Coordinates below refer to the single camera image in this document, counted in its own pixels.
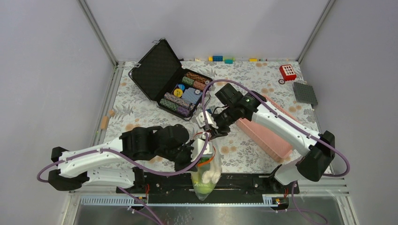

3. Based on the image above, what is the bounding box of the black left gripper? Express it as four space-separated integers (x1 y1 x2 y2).
158 140 202 174

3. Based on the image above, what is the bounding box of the clear zip bag orange zipper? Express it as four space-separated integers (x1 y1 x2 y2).
191 141 222 201

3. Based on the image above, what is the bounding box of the green toy cabbage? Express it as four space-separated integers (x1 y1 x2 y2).
193 182 215 195

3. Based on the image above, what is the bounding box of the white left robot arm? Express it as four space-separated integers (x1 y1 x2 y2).
47 124 199 193

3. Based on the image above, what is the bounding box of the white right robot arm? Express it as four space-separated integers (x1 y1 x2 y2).
212 83 335 193

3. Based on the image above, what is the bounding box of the blue playing card deck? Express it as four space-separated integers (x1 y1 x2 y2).
181 87 202 105

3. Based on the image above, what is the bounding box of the pink plastic basket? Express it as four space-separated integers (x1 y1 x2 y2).
235 94 294 164

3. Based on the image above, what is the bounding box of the yellow big blind button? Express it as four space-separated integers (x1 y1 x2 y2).
173 88 184 98

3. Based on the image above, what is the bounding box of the floral tablecloth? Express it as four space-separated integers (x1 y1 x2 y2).
102 61 318 173

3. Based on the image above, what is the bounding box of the red toy block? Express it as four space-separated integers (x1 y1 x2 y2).
279 64 297 81

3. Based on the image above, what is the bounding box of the black poker chip case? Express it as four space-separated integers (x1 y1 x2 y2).
129 38 212 120

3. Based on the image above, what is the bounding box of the wooden block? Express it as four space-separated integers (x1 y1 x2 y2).
99 116 109 130

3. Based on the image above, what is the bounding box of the grey studded baseplate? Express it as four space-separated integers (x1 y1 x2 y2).
292 82 318 106

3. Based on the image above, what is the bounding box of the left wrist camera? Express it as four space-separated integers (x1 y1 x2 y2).
191 138 215 162

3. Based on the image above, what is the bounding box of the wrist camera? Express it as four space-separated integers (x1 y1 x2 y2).
191 138 215 162
196 111 218 130

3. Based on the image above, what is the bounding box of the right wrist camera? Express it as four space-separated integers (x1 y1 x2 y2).
196 111 218 130

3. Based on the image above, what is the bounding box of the teal brick at wall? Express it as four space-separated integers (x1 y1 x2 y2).
223 59 234 64

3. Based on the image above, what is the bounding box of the blue brick at wall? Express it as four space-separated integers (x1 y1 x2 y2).
212 55 223 61

